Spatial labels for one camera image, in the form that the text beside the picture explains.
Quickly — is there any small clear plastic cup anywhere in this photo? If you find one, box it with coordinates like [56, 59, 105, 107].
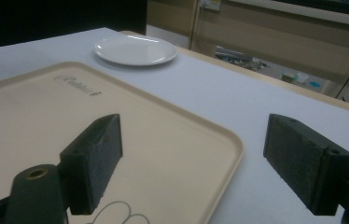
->
[296, 72, 310, 84]

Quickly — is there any beige plastic tray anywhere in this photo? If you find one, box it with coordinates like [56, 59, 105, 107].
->
[0, 61, 245, 224]

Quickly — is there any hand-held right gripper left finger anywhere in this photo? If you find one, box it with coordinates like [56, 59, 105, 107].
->
[59, 113, 124, 217]

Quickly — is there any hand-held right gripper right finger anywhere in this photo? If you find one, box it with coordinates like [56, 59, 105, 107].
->
[262, 113, 349, 217]

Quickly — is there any pile of metal parts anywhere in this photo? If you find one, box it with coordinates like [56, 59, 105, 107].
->
[215, 46, 270, 71]

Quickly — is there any small green box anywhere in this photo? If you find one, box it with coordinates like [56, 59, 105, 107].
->
[281, 72, 298, 83]

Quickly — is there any white wall socket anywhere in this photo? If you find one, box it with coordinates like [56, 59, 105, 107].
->
[198, 0, 222, 12]

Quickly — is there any white round plate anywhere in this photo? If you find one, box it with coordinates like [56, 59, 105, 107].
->
[93, 34, 178, 67]

